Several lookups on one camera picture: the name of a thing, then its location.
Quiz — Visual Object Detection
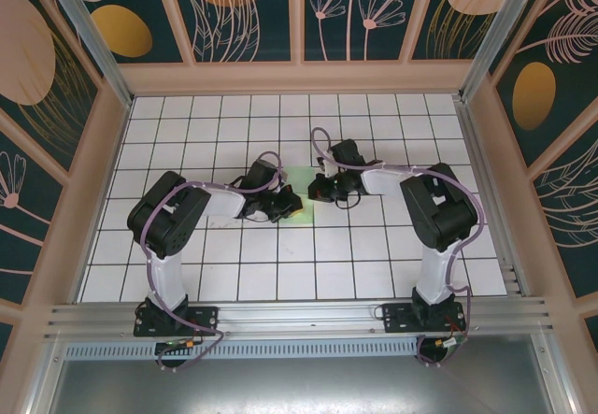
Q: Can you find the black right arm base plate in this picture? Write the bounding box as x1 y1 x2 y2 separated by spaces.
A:
381 302 468 335

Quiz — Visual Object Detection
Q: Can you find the light green paper sheet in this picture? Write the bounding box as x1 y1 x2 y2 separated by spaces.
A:
278 165 317 226

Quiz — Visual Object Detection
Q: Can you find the slotted grey cable duct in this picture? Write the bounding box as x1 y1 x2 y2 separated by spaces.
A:
63 336 421 362

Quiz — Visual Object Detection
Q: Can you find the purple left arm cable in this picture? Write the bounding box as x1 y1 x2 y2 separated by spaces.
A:
139 150 287 373

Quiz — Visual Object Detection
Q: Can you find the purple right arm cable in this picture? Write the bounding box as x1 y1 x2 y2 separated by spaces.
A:
311 126 490 368

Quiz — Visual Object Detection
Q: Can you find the long aluminium mounting rail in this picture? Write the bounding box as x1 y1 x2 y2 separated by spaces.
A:
44 295 555 344

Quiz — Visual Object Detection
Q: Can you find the small green circuit board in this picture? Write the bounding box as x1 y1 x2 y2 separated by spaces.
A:
432 334 468 352
153 337 205 354

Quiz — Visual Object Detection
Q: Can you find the aluminium frame post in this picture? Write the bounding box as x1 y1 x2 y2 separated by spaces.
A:
36 0 136 109
457 0 532 102

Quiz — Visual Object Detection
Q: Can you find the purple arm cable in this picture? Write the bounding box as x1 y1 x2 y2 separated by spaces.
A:
311 126 490 368
139 150 287 373

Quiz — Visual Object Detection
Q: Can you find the grey metal sheet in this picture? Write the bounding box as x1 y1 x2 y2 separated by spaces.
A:
27 332 574 414

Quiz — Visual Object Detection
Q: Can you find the aluminium side rail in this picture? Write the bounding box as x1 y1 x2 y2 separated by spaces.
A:
455 98 532 296

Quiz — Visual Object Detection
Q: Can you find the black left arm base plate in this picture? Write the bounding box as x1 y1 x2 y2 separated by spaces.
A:
134 305 221 338

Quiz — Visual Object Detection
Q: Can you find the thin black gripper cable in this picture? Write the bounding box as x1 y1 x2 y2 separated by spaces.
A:
334 189 363 210

